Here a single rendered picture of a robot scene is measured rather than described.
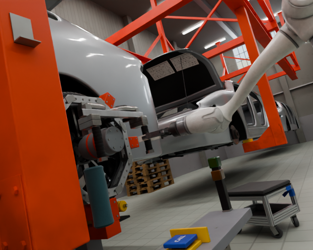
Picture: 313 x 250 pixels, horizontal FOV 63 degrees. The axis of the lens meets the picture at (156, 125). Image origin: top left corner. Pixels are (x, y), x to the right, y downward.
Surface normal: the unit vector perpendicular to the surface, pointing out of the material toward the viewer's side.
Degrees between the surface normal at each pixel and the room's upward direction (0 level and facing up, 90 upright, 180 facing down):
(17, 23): 90
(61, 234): 90
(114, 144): 90
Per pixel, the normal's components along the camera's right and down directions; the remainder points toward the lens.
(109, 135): 0.80, -0.27
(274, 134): -0.56, 0.01
